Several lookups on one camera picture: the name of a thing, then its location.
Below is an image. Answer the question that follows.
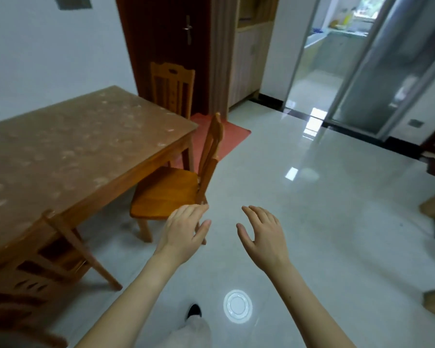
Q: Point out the person's right hand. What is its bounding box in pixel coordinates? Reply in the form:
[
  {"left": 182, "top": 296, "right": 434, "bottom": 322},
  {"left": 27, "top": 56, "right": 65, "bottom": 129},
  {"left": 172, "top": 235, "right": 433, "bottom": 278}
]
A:
[{"left": 236, "top": 205, "right": 292, "bottom": 274}]

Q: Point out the person's left hand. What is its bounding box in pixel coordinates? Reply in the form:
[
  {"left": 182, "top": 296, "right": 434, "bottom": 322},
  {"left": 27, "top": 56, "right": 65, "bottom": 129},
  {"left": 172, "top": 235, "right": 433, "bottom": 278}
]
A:
[{"left": 154, "top": 204, "right": 212, "bottom": 267}]

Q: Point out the person's left forearm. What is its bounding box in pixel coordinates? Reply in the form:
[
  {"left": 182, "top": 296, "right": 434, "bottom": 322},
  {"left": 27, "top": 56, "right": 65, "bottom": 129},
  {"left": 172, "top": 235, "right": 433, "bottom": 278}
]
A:
[{"left": 74, "top": 250, "right": 182, "bottom": 348}]

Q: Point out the person's right forearm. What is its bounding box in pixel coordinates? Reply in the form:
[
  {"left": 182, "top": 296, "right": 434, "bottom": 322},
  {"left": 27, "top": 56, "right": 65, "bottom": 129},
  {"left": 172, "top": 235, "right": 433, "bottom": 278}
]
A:
[{"left": 265, "top": 262, "right": 356, "bottom": 348}]

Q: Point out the wooden dining chair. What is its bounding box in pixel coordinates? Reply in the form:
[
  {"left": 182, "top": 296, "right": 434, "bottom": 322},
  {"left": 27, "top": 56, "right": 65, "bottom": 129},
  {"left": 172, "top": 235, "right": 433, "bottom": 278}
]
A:
[
  {"left": 0, "top": 209, "right": 123, "bottom": 348},
  {"left": 129, "top": 112, "right": 225, "bottom": 245},
  {"left": 150, "top": 61, "right": 196, "bottom": 120}
]

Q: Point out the black shoe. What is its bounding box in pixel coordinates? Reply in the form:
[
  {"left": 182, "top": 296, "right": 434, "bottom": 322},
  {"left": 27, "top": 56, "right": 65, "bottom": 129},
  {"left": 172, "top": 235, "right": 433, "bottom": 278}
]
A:
[{"left": 186, "top": 304, "right": 203, "bottom": 322}]

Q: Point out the red floor mat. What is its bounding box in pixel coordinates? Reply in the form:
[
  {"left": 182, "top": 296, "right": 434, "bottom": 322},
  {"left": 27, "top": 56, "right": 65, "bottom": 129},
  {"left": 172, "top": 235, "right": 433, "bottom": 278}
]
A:
[{"left": 172, "top": 112, "right": 252, "bottom": 171}]

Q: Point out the light grey trouser leg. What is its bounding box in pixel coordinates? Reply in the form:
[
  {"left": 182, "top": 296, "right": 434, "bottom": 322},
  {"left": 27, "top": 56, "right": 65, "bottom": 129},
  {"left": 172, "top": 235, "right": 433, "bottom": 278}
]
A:
[{"left": 155, "top": 315, "right": 211, "bottom": 348}]

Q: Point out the wooden dining table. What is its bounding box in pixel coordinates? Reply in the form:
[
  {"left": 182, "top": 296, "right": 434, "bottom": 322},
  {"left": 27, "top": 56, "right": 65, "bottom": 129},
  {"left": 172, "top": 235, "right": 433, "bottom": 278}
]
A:
[{"left": 0, "top": 86, "right": 199, "bottom": 274}]

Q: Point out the light wooden cabinet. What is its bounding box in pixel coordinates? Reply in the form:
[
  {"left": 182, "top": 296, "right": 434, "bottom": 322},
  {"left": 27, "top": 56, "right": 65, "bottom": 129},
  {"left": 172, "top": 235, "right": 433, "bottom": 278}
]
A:
[{"left": 228, "top": 0, "right": 280, "bottom": 108}]

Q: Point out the dark brown door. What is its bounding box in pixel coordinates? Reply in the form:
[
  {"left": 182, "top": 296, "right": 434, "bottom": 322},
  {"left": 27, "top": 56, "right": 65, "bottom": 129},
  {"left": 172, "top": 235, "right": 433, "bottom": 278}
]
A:
[{"left": 115, "top": 0, "right": 212, "bottom": 116}]

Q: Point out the kitchen counter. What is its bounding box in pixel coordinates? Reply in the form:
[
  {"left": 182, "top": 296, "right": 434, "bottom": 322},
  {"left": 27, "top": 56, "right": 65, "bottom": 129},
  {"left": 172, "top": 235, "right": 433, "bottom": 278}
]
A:
[{"left": 304, "top": 27, "right": 372, "bottom": 74}]

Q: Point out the sliding glass door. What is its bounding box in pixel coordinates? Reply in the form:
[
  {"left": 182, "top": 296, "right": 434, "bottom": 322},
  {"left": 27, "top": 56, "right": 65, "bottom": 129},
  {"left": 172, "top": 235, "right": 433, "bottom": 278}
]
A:
[{"left": 324, "top": 0, "right": 435, "bottom": 142}]

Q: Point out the metal door handle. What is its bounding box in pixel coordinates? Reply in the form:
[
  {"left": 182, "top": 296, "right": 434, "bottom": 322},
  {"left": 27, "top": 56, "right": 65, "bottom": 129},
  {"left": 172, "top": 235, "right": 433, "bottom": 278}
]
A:
[{"left": 183, "top": 15, "right": 193, "bottom": 46}]

